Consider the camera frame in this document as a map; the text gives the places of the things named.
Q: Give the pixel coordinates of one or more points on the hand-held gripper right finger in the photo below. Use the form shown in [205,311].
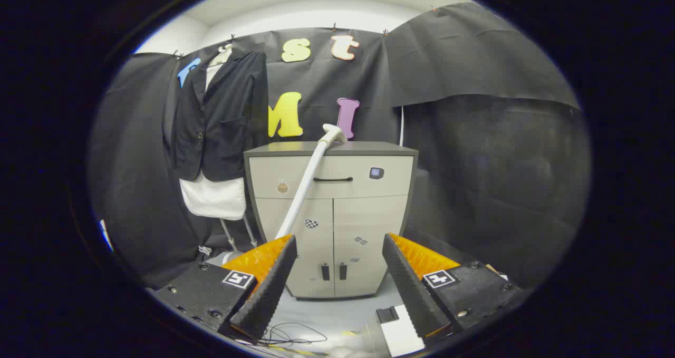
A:
[408,284]

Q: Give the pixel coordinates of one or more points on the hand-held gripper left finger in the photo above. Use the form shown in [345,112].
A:
[269,289]

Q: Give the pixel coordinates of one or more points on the white garment steamer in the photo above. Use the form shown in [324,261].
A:
[311,173]

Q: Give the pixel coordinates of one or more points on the black suit jacket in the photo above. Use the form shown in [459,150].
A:
[221,121]

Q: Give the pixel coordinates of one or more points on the beige cabinet with grey top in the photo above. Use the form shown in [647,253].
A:
[369,221]

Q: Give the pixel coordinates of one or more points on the white dress form mannequin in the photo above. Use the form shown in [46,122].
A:
[213,200]

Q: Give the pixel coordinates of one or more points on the black backdrop cloth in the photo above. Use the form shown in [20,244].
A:
[474,136]

